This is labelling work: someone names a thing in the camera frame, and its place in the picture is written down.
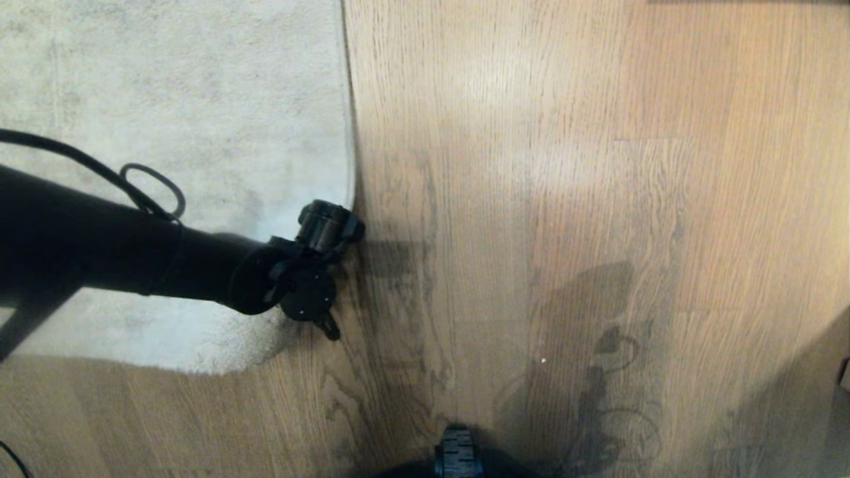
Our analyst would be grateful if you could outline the pale grey rug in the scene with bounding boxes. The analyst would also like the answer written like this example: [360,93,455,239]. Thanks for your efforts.
[0,0,357,376]

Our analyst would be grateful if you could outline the black cable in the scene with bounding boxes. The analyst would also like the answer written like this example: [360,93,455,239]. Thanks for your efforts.
[0,440,31,478]
[0,129,187,224]

